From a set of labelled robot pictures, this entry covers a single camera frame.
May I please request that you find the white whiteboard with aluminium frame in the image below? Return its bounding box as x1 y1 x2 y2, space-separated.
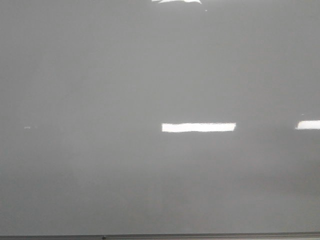
0 0 320 235

